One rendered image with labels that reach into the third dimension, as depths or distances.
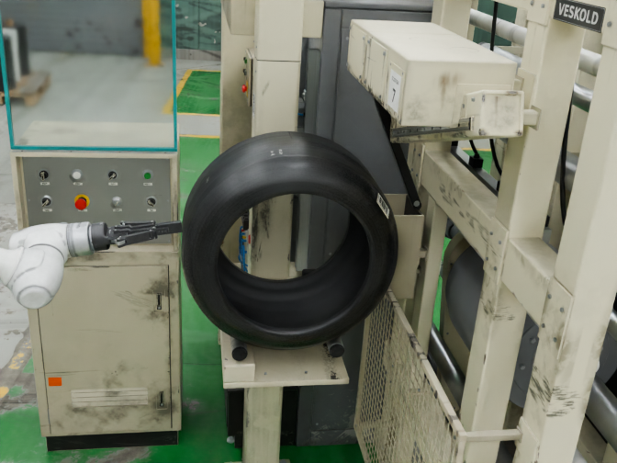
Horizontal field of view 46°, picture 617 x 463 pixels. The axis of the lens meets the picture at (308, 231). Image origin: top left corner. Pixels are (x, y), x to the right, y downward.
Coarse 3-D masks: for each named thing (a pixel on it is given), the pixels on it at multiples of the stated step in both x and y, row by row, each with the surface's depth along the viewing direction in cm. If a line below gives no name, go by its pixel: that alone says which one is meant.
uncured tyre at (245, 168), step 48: (240, 144) 198; (288, 144) 189; (336, 144) 202; (192, 192) 200; (240, 192) 181; (288, 192) 182; (336, 192) 185; (192, 240) 187; (384, 240) 192; (192, 288) 193; (240, 288) 223; (288, 288) 226; (336, 288) 225; (384, 288) 200; (240, 336) 199; (288, 336) 200; (336, 336) 205
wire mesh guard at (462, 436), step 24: (384, 312) 229; (408, 336) 200; (360, 384) 260; (408, 384) 204; (432, 384) 179; (360, 408) 265; (408, 408) 204; (360, 432) 265; (408, 432) 204; (432, 432) 182; (456, 432) 163; (432, 456) 182; (456, 456) 164
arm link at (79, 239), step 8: (72, 224) 191; (80, 224) 191; (88, 224) 192; (72, 232) 189; (80, 232) 189; (88, 232) 190; (72, 240) 188; (80, 240) 189; (88, 240) 189; (72, 248) 189; (80, 248) 189; (88, 248) 190
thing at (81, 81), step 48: (0, 0) 223; (48, 0) 224; (96, 0) 227; (144, 0) 229; (0, 48) 228; (48, 48) 230; (96, 48) 232; (144, 48) 234; (48, 96) 236; (96, 96) 239; (144, 96) 241; (48, 144) 243; (96, 144) 245; (144, 144) 247
